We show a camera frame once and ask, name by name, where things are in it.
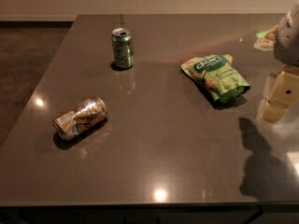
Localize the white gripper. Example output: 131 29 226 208
253 1 299 123

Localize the orange soda can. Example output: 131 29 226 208
52 97 107 141

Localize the green soda can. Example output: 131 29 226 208
111 28 134 69

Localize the green snack bag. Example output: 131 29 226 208
181 54 250 104

